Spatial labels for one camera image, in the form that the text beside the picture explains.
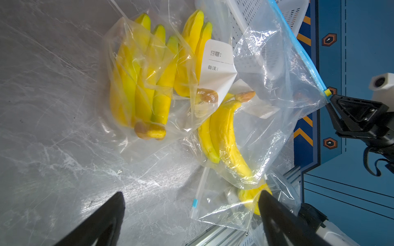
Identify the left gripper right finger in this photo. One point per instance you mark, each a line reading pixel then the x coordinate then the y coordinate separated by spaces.
pixel 281 227

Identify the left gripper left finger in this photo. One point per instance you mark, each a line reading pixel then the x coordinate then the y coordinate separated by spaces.
pixel 102 228

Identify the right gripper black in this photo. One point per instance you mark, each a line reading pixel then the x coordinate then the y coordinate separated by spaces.
pixel 366 120

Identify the zip-top bag blue zipper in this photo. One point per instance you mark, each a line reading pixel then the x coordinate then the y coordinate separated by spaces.
pixel 265 123

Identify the yellow banana bunch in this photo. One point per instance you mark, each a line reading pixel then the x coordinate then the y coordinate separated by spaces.
pixel 250 198
pixel 217 136
pixel 151 67

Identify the zip-top bag with label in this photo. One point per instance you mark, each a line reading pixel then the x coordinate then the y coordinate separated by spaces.
pixel 218 72

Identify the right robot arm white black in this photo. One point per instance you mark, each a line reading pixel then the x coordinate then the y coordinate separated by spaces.
pixel 353 185

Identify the near zip-top bag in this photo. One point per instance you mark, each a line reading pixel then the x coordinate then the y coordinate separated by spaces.
pixel 216 201

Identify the white perforated plastic basket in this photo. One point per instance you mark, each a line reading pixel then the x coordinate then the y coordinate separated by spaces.
pixel 264 34

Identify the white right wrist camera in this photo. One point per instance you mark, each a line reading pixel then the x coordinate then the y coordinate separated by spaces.
pixel 382 87

